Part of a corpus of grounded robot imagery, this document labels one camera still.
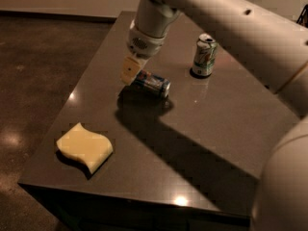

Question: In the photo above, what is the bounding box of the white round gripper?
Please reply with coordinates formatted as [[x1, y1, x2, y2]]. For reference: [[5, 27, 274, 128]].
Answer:
[[120, 19, 166, 86]]

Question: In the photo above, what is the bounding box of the blue silver redbull can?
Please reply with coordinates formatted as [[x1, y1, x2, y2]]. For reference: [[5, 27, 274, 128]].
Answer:
[[133, 70, 170, 98]]

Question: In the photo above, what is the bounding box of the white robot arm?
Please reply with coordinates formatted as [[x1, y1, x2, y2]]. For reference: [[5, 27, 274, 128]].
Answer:
[[121, 0, 308, 231]]

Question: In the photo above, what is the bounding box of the white green soda can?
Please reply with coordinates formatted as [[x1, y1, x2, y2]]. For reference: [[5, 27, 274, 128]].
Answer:
[[192, 34, 218, 78]]

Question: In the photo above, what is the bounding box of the yellow wavy sponge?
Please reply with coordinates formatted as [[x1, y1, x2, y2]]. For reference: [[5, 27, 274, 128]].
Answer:
[[56, 123, 114, 174]]

